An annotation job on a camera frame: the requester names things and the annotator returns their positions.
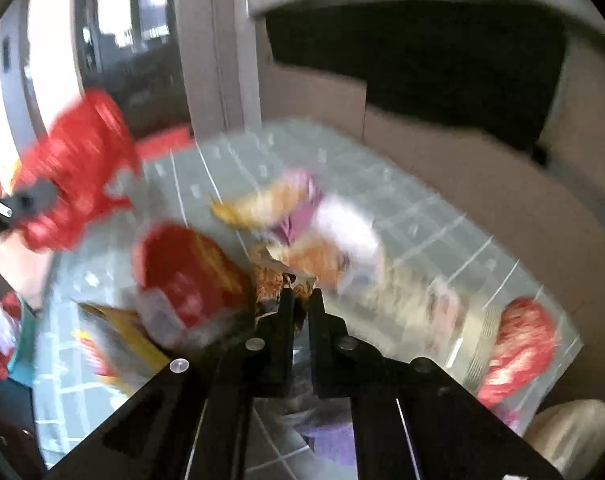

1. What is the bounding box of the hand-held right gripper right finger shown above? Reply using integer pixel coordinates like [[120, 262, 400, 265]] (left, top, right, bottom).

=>
[[307, 287, 566, 480]]

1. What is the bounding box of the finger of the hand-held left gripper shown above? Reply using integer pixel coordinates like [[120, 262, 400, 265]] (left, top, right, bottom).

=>
[[0, 180, 58, 241]]

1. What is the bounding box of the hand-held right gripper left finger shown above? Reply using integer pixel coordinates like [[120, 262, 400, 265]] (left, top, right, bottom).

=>
[[45, 287, 296, 480]]

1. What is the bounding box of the brown wrapper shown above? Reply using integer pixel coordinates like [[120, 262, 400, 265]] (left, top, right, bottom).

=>
[[251, 244, 319, 317]]

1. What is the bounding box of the red crinkled snack packet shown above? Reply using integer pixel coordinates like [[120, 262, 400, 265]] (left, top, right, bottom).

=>
[[12, 87, 144, 252]]

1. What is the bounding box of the trash bin with beige bag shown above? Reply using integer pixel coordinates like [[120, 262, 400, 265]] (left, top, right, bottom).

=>
[[525, 399, 605, 480]]

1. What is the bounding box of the person's left forearm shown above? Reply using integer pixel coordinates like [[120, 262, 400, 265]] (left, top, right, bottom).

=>
[[0, 240, 50, 313]]

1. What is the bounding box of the purple packet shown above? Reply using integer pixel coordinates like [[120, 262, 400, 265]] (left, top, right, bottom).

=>
[[296, 409, 357, 463]]

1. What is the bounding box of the beige printed packet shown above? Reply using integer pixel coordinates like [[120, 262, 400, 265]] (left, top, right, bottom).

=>
[[361, 260, 469, 353]]

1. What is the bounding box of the red packet with gold print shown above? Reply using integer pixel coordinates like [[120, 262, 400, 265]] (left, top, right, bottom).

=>
[[131, 222, 257, 347]]

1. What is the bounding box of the white crumpled tissue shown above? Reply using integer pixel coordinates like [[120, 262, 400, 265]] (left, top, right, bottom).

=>
[[311, 194, 384, 282]]

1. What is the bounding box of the pink and orange wrapper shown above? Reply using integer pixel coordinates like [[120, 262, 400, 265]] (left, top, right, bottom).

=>
[[210, 170, 324, 242]]

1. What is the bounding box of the yellow snack packet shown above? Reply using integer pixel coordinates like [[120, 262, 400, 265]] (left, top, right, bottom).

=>
[[76, 300, 169, 397]]

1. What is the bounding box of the green grid mat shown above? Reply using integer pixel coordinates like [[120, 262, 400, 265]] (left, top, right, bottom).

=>
[[32, 117, 584, 480]]

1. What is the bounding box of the dark glass window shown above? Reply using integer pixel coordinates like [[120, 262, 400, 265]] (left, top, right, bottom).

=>
[[72, 0, 194, 137]]

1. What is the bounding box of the red mesh packet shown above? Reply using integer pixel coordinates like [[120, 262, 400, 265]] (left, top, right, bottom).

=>
[[477, 296, 559, 411]]

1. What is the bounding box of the blue towel with black trim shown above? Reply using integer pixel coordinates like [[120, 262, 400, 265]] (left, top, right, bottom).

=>
[[265, 0, 569, 153]]

